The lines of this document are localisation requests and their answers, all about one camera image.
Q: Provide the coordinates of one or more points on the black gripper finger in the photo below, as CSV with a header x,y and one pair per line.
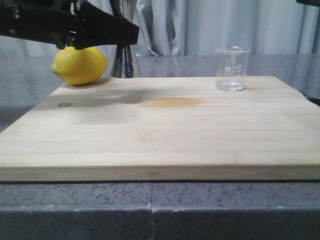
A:
x,y
309,2

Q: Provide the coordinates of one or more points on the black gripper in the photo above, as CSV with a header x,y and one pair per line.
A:
x,y
75,23

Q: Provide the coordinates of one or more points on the steel double jigger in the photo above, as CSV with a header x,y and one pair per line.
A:
x,y
125,64

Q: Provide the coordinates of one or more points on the small glass beaker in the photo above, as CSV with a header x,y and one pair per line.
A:
x,y
232,68

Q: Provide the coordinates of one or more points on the grey curtain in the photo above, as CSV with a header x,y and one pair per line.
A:
x,y
198,27

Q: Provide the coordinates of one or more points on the wooden cutting board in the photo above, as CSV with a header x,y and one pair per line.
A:
x,y
175,128

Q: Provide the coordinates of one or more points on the yellow lemon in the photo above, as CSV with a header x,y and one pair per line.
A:
x,y
79,67

